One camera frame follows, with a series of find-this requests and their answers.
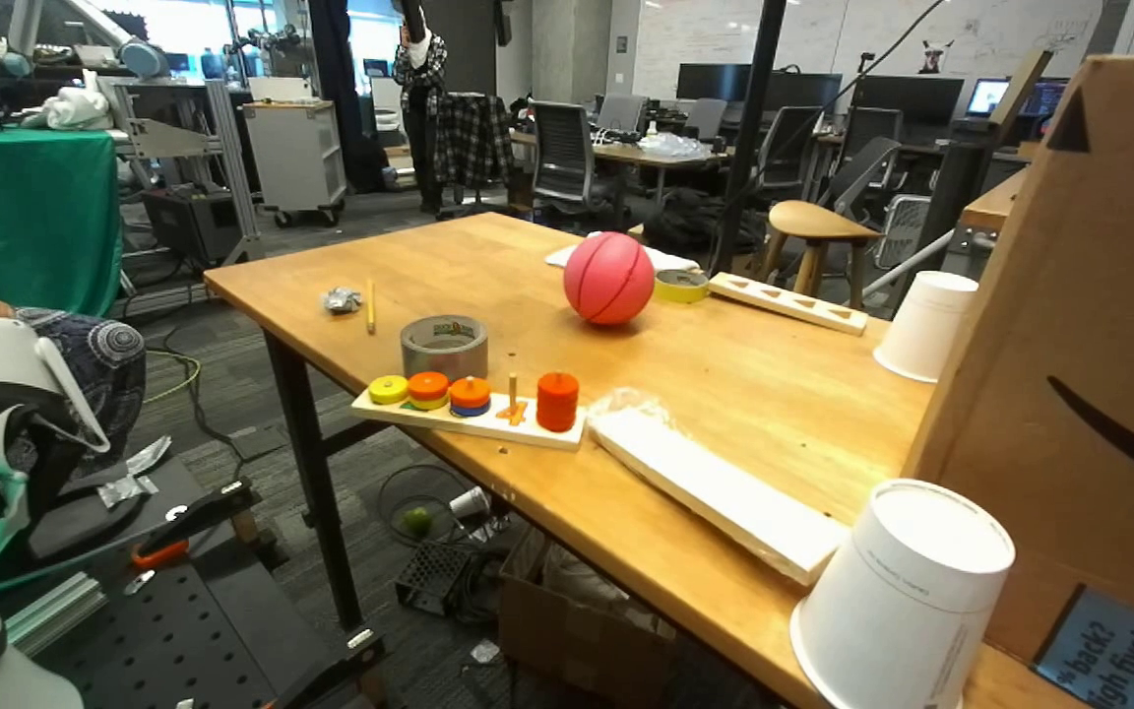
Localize pink rubber ball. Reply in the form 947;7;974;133
562;267;653;328

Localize crumpled foil ball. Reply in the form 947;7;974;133
321;289;367;317

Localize red cylinder block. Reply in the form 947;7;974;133
537;372;577;432

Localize yellow pencil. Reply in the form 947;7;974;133
363;289;378;334

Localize black office chair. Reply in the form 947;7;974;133
533;103;594;206

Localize wooden strip with holes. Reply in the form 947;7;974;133
707;271;869;334

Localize white rectangular block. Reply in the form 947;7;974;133
592;410;848;587

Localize round wooden stool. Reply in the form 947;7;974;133
760;200;878;302

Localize white rolling cabinet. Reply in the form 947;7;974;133
245;103;348;225

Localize white paper cup far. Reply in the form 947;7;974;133
874;271;976;382

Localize white paper cup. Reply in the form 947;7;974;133
874;271;976;382
793;479;1014;709

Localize black vertical pole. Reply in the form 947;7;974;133
711;0;786;267

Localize white paper cup near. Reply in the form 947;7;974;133
793;479;1014;709

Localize cardboard amazon box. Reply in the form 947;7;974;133
908;54;1134;709

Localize green cloth covered table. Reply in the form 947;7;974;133
0;130;122;317

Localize grey duct tape roll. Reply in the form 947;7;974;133
403;317;488;378

